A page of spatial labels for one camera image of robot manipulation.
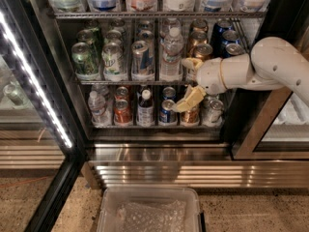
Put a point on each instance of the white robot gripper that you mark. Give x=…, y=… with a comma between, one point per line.
x=210, y=75

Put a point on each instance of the clear water bottle shelf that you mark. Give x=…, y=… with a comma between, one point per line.
x=170, y=66

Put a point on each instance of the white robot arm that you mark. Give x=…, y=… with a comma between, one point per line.
x=272, y=63

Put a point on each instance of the dark juice bottle white cap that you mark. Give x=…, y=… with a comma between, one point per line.
x=146, y=109

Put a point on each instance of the rear water bottle middle shelf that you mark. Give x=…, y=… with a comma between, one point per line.
x=167, y=24

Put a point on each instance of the bottom shelf water bottle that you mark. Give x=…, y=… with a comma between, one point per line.
x=99, y=109

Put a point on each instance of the glass fridge door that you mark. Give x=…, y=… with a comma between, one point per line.
x=38, y=170

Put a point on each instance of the front gold can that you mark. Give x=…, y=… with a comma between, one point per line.
x=198, y=54

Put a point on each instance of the gold can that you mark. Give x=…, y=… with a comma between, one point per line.
x=190, y=117
x=198, y=54

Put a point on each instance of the bottom silver can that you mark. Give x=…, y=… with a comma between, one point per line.
x=212, y=113

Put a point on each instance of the bottom gold can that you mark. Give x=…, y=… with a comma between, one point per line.
x=190, y=117

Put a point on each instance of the front blue pepsi can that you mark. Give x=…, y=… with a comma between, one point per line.
x=232, y=49

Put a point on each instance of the blue pepsi can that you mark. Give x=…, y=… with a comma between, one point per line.
x=167, y=115
x=232, y=49

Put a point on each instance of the bottom blue pepsi can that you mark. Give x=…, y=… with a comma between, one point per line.
x=167, y=115

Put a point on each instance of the front silver blue can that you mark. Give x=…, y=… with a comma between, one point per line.
x=142, y=67

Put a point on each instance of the bottom orange soda can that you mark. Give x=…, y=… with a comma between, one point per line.
x=122, y=112

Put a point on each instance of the front 7up can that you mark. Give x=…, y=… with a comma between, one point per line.
x=113, y=62

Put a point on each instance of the front green soda can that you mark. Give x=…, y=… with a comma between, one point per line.
x=86, y=67

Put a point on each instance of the clear plastic bin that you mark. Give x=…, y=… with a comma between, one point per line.
x=114, y=198

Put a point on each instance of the bubble wrap sheet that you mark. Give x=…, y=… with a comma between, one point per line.
x=151, y=217

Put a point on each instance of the white led light strip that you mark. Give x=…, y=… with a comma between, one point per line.
x=8, y=34

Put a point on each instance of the middle wire shelf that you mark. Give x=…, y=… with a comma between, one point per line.
x=134, y=82

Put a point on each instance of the wire shelf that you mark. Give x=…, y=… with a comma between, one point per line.
x=157, y=15
x=134, y=82

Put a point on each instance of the upper wire shelf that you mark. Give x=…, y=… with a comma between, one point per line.
x=157, y=15

